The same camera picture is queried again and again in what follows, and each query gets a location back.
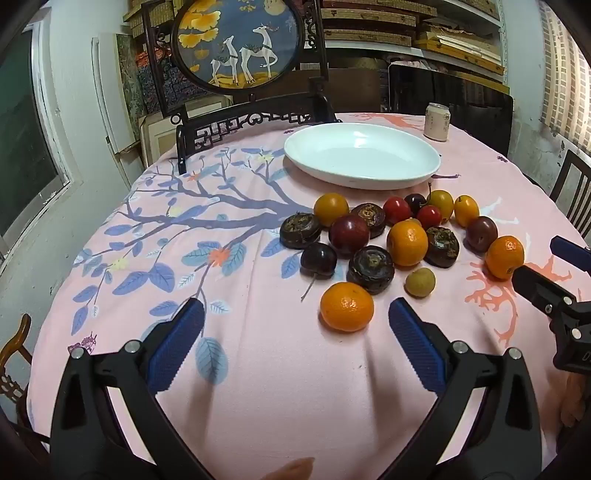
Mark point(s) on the beige longan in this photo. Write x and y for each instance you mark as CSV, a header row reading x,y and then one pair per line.
x,y
420,282

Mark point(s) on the red cherry tomato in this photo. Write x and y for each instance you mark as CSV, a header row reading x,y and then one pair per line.
x,y
396,210

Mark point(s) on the dark slatted chair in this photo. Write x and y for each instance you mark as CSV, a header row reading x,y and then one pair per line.
x,y
577,157

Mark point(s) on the person's right hand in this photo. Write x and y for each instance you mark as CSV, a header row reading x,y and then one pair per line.
x,y
577,401

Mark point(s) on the beige drink can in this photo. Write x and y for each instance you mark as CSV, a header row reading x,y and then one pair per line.
x,y
437,121

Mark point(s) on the stack of flat woven boxes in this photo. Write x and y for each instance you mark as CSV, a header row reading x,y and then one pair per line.
x,y
369,23

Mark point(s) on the round deer screen wooden stand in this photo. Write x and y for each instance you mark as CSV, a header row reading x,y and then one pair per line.
x,y
231,41

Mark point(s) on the dark cherry with stem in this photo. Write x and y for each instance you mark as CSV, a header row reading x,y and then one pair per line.
x,y
318,260

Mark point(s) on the white framed window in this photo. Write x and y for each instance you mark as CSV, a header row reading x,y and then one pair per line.
x,y
23,161

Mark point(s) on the black panel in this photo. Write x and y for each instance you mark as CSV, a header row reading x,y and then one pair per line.
x,y
471,106

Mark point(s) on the light wooden picture frame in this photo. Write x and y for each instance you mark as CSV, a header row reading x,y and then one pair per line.
x,y
157,134

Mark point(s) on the dark brown water chestnut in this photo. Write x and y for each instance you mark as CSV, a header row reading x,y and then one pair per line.
x,y
371,269
300,230
371,217
442,246

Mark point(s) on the stack of yellow-edged flat boxes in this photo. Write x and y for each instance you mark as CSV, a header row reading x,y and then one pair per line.
x,y
461,48

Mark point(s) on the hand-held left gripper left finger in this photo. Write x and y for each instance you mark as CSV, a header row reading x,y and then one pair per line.
x,y
178,346

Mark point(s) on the white board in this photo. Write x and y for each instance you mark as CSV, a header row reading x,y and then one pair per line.
x,y
107,92

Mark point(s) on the purple plum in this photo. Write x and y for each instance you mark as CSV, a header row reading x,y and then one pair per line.
x,y
481,233

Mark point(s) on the pink printed tablecloth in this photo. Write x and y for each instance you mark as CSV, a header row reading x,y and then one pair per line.
x,y
277,392

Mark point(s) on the orange-yellow plum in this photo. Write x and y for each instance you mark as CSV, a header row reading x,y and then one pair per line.
x,y
331,209

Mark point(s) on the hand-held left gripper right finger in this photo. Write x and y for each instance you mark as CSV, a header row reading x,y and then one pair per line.
x,y
415,341

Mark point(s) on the white oval plate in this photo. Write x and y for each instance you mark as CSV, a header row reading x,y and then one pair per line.
x,y
360,157

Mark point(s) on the patterned canvas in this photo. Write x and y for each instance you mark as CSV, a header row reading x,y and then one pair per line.
x,y
129,78

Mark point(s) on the carved wooden chair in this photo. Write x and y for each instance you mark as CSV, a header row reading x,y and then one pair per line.
x,y
14,364

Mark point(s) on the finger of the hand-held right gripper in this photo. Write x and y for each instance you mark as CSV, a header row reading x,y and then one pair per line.
x,y
535,284
561,246

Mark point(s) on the yellow cherry tomato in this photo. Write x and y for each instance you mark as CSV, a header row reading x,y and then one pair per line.
x,y
466,210
441,203

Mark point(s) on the person's left hand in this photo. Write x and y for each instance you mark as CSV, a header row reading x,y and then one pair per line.
x,y
288,470

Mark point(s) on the red plum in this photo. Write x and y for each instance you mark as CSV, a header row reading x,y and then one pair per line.
x,y
349,234

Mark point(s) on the orange mandarin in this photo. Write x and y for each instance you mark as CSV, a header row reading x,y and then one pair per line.
x,y
347,307
407,243
504,257

